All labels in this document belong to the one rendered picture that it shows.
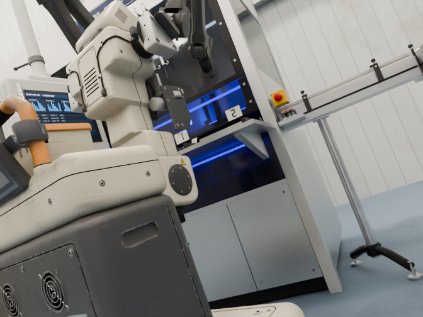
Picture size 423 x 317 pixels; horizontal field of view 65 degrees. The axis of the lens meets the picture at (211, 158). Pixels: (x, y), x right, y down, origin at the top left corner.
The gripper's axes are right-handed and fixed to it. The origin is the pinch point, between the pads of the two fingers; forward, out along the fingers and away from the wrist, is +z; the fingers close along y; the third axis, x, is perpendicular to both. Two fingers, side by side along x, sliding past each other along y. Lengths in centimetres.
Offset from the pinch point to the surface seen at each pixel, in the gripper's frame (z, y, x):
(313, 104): 14, 15, 52
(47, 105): -1, 10, -87
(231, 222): 29, 73, 6
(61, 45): 33, -47, -104
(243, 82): 9.1, 1.1, 17.2
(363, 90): 7, 12, 75
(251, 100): 10.3, 11.5, 20.6
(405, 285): 6, 103, 82
